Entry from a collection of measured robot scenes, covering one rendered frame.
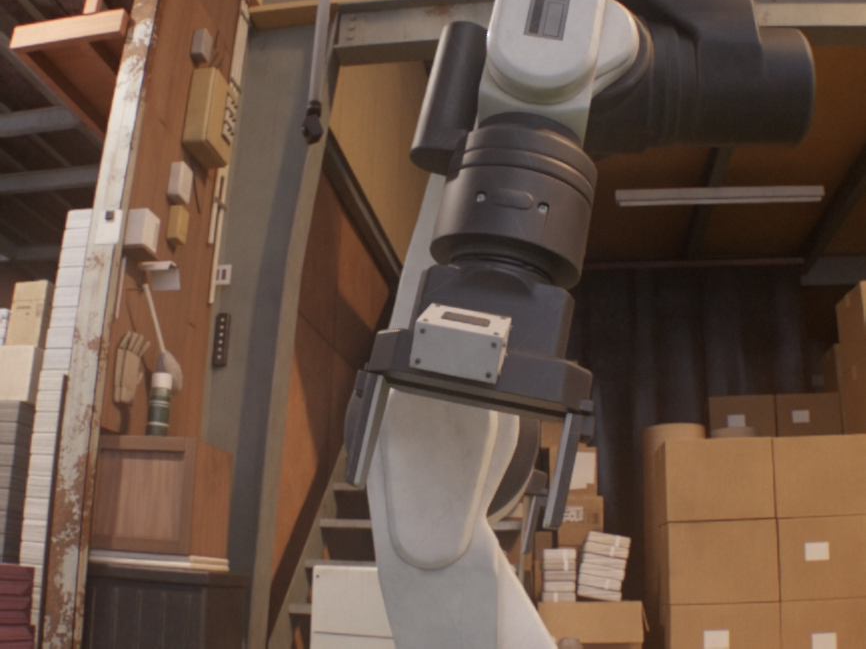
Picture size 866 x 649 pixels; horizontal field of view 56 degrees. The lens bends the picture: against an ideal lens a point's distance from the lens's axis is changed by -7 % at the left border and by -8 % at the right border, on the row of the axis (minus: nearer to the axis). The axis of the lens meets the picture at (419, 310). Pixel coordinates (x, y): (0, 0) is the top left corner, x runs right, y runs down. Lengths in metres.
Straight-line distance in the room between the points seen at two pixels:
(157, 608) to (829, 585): 2.60
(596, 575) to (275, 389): 1.54
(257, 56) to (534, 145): 3.53
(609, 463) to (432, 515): 5.37
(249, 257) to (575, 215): 3.08
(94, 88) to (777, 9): 2.79
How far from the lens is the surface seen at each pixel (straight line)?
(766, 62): 0.80
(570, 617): 3.65
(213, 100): 3.27
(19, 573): 2.91
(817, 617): 3.77
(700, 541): 3.67
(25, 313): 3.38
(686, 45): 0.79
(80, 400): 2.59
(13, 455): 3.22
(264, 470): 3.20
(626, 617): 3.67
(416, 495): 0.59
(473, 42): 0.56
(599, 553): 3.73
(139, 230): 2.77
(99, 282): 2.67
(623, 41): 0.74
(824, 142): 5.20
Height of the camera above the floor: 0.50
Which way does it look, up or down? 18 degrees up
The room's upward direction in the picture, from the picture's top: 2 degrees clockwise
